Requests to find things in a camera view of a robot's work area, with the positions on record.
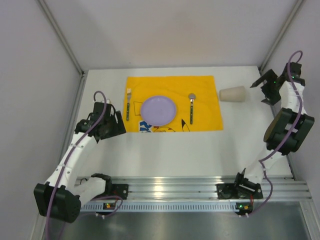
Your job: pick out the beige paper cup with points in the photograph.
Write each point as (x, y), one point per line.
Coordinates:
(233, 94)

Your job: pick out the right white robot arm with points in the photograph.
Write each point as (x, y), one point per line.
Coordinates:
(285, 133)

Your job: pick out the spoon with green handle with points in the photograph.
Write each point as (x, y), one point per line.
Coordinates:
(192, 98)

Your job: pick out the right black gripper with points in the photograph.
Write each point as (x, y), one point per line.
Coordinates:
(267, 87)

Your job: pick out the perforated cable duct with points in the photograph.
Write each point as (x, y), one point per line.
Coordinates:
(136, 207)

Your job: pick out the right aluminium frame post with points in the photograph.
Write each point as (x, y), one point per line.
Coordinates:
(285, 26)

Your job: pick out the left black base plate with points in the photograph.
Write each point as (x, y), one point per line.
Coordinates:
(120, 190)

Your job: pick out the left aluminium frame post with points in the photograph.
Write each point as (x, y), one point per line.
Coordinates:
(60, 35)

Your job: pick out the yellow cloth placemat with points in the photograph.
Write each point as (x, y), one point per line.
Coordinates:
(206, 109)

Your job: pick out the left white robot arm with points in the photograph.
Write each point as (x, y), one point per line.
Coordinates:
(60, 197)

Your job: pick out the purple plastic plate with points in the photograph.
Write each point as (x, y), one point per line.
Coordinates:
(158, 110)

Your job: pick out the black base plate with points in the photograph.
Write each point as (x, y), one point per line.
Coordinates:
(120, 190)
(226, 191)

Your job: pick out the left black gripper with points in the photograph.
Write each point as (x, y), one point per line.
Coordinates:
(117, 125)

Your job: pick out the fork with green handle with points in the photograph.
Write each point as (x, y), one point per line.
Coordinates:
(128, 97)

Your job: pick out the aluminium front rail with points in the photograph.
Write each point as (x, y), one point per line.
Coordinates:
(204, 188)

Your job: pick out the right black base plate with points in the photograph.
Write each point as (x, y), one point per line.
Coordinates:
(226, 191)

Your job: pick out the aluminium frame post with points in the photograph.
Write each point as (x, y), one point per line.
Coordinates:
(60, 35)
(285, 26)

